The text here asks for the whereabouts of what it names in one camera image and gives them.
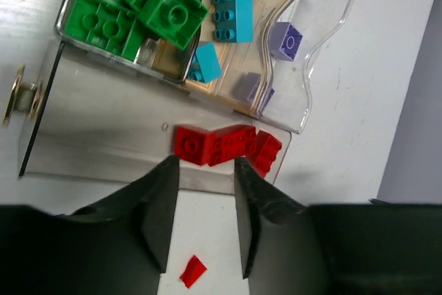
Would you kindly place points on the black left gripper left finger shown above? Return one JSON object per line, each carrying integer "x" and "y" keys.
{"x": 117, "y": 245}

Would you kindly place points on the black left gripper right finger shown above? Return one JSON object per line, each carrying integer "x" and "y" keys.
{"x": 374, "y": 248}

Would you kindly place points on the small red slope lego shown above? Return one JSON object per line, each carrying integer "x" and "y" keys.
{"x": 192, "y": 272}

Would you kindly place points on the red lego brick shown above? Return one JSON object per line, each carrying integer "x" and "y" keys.
{"x": 231, "y": 142}

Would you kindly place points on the lilac lego front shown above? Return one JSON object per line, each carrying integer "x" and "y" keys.
{"x": 246, "y": 87}

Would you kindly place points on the lilac lego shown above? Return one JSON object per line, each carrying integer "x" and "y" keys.
{"x": 246, "y": 87}
{"x": 284, "y": 41}

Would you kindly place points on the small cyan lego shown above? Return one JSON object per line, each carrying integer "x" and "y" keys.
{"x": 205, "y": 66}

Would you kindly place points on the lilac lego back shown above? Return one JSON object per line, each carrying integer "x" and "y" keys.
{"x": 284, "y": 41}

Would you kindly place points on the large cyan lego brick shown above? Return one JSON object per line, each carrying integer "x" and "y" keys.
{"x": 233, "y": 21}

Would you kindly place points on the small red lego block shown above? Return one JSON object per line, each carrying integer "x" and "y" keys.
{"x": 191, "y": 144}

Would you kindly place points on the long clear front bin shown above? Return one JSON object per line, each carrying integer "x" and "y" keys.
{"x": 92, "y": 121}

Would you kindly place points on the smoky grey plastic bin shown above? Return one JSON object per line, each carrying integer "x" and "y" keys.
{"x": 154, "y": 37}

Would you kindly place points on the amber plastic bin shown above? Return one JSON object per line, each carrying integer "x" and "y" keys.
{"x": 242, "y": 53}

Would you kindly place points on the clear plastic bin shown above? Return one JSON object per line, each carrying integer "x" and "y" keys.
{"x": 289, "y": 106}

